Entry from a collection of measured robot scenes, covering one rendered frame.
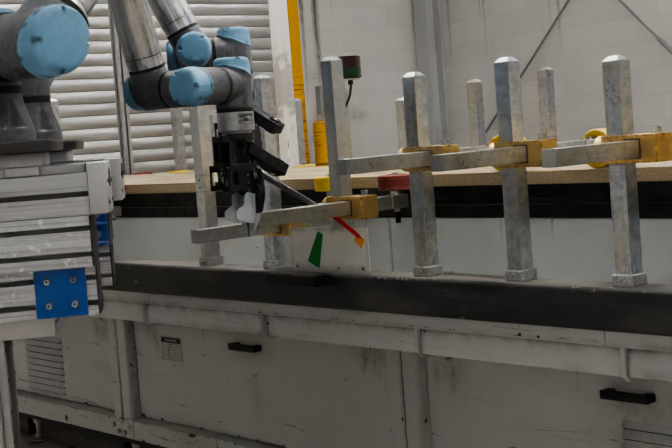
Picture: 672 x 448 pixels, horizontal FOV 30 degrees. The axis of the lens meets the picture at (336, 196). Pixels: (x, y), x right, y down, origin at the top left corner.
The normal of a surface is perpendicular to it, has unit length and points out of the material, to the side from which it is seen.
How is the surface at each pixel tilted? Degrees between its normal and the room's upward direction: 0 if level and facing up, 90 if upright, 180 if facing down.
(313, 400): 90
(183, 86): 90
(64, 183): 90
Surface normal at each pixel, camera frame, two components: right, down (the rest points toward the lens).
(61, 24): 0.77, 0.07
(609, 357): -0.74, 0.09
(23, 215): 0.12, 0.04
